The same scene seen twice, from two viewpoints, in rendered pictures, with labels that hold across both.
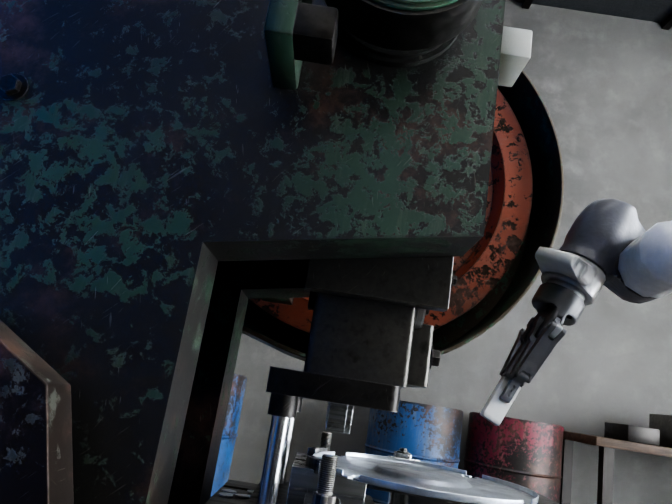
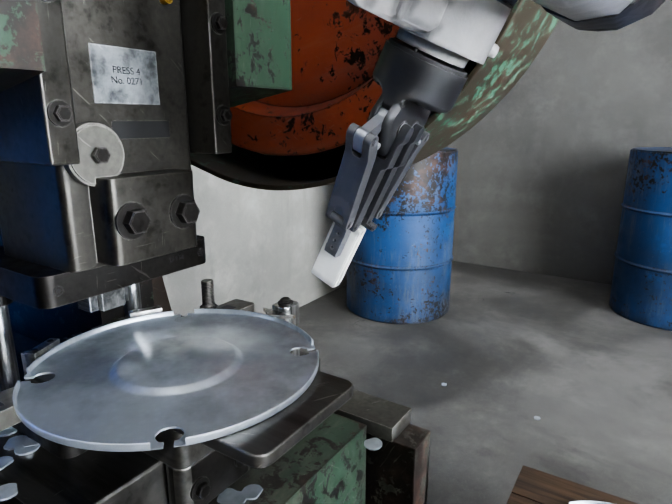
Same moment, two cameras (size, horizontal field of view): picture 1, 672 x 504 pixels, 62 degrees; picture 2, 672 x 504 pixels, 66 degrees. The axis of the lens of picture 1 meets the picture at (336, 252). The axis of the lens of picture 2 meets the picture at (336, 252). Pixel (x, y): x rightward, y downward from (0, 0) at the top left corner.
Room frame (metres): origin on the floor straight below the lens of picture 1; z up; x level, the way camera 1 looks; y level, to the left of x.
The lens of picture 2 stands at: (0.45, -0.55, 1.02)
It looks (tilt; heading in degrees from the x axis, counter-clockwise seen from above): 14 degrees down; 33
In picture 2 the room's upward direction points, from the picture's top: straight up
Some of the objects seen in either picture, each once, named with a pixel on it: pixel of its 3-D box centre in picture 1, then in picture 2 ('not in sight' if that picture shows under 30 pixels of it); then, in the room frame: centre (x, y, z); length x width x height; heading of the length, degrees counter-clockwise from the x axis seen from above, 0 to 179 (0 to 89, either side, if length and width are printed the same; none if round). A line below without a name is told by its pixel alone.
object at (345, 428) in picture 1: (339, 417); (104, 289); (0.78, -0.04, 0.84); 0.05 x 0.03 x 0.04; 179
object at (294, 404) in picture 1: (331, 398); (94, 268); (0.78, -0.02, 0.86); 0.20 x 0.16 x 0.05; 179
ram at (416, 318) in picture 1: (382, 277); (101, 106); (0.78, -0.07, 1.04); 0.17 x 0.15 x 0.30; 89
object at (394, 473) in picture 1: (421, 475); (178, 361); (0.78, -0.16, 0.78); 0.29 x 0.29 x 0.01
